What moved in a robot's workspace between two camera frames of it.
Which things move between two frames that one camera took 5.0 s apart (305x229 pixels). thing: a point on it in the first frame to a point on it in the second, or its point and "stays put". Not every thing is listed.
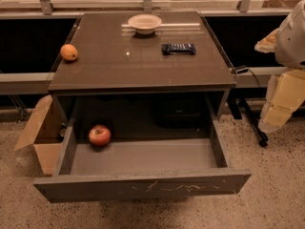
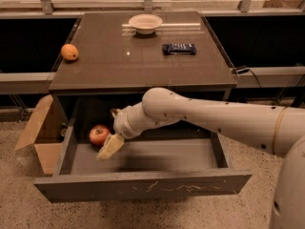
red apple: (99, 135) stays put
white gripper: (292, 42) to (122, 125)
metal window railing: (45, 10) stays put
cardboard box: (46, 132) stays put
